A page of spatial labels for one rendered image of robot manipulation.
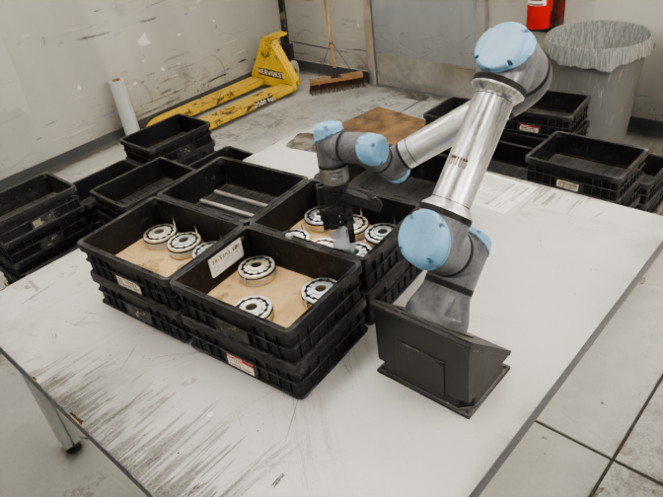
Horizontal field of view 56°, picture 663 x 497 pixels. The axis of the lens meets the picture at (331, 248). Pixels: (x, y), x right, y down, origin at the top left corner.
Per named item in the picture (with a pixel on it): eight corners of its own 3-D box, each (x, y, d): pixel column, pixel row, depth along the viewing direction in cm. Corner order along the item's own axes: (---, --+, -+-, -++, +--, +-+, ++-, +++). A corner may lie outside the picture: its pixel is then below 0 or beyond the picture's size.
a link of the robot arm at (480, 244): (482, 295, 144) (503, 241, 144) (459, 285, 134) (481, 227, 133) (439, 278, 152) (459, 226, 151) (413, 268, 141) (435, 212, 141)
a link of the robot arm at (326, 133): (331, 128, 147) (304, 126, 153) (337, 172, 152) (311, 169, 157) (350, 119, 153) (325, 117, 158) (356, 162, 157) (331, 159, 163)
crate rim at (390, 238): (424, 212, 173) (423, 204, 172) (365, 268, 154) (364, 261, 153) (312, 183, 195) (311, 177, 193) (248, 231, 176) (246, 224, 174)
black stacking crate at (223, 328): (179, 318, 162) (168, 283, 156) (254, 258, 181) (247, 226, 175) (296, 372, 141) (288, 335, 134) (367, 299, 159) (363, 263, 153)
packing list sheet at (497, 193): (541, 185, 217) (541, 184, 217) (507, 215, 204) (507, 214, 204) (460, 165, 237) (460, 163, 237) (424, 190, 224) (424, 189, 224)
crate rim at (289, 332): (169, 289, 157) (166, 282, 156) (248, 231, 176) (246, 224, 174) (289, 342, 135) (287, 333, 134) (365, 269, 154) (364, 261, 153)
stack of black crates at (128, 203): (183, 232, 329) (160, 156, 304) (218, 249, 311) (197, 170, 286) (118, 270, 306) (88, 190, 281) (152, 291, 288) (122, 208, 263)
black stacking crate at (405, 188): (471, 192, 197) (471, 161, 191) (425, 240, 179) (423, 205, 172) (367, 170, 219) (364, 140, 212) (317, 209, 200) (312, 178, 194)
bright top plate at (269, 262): (231, 273, 168) (230, 271, 168) (253, 253, 175) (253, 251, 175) (260, 282, 163) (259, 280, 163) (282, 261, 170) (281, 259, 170)
